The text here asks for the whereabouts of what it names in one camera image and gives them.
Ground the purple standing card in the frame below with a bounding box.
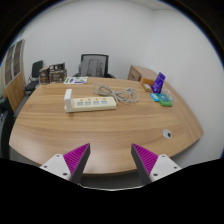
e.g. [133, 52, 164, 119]
[151, 72, 167, 95]

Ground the small tan box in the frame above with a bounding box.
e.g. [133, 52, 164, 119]
[143, 83, 154, 93]

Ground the round grey cable grommet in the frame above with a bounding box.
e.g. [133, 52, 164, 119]
[162, 128, 173, 140]

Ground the grey coiled power cable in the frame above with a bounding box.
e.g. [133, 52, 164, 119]
[92, 83, 141, 104]

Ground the black sofa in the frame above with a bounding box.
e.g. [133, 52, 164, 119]
[0, 96, 16, 159]

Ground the large dark printed box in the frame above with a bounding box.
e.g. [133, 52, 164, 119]
[49, 69, 68, 84]

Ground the small black chair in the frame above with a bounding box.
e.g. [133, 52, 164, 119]
[24, 60, 44, 96]

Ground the small brown cardboard box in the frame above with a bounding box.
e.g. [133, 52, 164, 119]
[39, 67, 51, 85]

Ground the flat dark printed box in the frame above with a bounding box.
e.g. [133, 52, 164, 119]
[49, 62, 67, 73]

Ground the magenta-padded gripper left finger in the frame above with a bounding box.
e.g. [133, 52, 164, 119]
[39, 143, 91, 185]

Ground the orange cardboard box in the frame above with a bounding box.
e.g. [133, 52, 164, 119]
[141, 77, 155, 86]

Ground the wooden side desk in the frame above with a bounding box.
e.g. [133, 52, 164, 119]
[127, 64, 159, 83]

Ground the green flat box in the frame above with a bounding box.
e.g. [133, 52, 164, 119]
[156, 93, 174, 108]

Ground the black mesh office chair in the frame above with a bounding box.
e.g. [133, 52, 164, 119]
[72, 53, 116, 79]

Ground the small blue box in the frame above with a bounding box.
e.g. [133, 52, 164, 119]
[149, 92, 160, 103]

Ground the wooden glass-door cabinet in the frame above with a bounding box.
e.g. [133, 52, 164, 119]
[1, 38, 27, 113]

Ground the white printed paper sheet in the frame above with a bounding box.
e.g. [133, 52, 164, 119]
[63, 76, 89, 85]

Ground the grey backpack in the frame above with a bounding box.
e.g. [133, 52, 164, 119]
[78, 55, 104, 78]

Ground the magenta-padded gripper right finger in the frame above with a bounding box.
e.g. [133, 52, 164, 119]
[131, 143, 183, 186]

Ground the cream power strip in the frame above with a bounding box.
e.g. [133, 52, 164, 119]
[64, 96, 118, 114]

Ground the thin clear coiled wire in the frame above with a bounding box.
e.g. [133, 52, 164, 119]
[161, 87, 176, 103]

